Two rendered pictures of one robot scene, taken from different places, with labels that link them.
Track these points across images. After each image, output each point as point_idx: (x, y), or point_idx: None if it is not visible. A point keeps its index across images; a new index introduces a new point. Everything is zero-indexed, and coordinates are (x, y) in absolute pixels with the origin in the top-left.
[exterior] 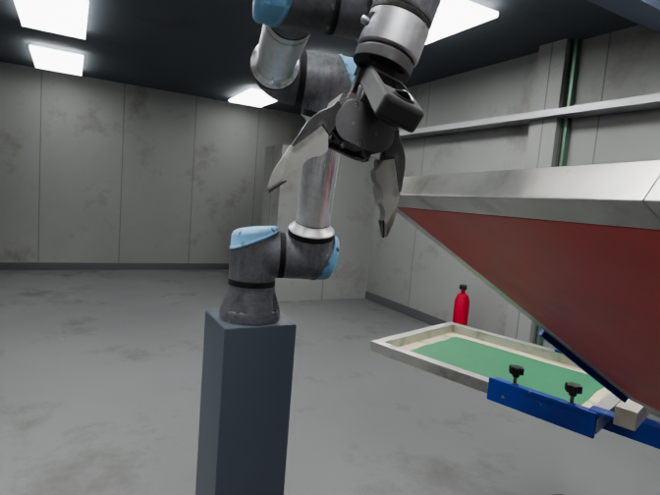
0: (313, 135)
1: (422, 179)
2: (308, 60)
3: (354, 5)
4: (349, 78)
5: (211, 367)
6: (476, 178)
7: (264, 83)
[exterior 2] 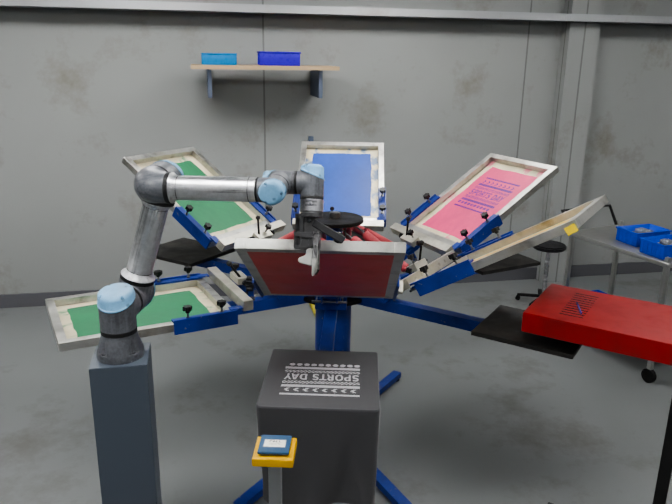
0: None
1: (281, 241)
2: None
3: (289, 189)
4: None
5: (121, 401)
6: (325, 243)
7: (172, 202)
